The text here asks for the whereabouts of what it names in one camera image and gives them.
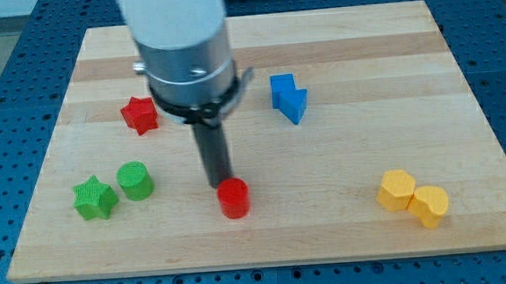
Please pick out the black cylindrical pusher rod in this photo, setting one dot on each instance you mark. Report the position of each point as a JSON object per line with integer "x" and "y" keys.
{"x": 213, "y": 150}

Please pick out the green cylinder block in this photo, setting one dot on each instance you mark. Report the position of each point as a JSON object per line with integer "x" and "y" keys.
{"x": 134, "y": 180}

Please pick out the yellow heart block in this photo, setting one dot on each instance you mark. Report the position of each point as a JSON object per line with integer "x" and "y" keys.
{"x": 429, "y": 204}

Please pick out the yellow hexagon block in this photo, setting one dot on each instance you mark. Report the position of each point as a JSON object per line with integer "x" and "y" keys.
{"x": 396, "y": 190}

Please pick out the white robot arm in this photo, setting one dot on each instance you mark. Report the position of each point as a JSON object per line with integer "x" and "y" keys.
{"x": 171, "y": 23}

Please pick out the red cylinder block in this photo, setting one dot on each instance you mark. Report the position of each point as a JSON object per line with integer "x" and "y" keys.
{"x": 233, "y": 196}

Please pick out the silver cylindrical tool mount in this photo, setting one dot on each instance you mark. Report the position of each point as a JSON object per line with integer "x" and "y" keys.
{"x": 196, "y": 83}

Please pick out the red star block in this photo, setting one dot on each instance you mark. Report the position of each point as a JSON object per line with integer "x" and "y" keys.
{"x": 140, "y": 114}

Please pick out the blue triangle block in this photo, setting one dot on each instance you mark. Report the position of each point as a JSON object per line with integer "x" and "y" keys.
{"x": 293, "y": 104}

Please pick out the wooden board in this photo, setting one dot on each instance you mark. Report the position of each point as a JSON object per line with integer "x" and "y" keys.
{"x": 384, "y": 93}

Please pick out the green star block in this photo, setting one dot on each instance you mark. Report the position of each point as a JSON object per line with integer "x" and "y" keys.
{"x": 94, "y": 199}

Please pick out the blue cube block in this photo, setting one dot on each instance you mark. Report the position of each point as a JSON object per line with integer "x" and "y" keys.
{"x": 279, "y": 83}

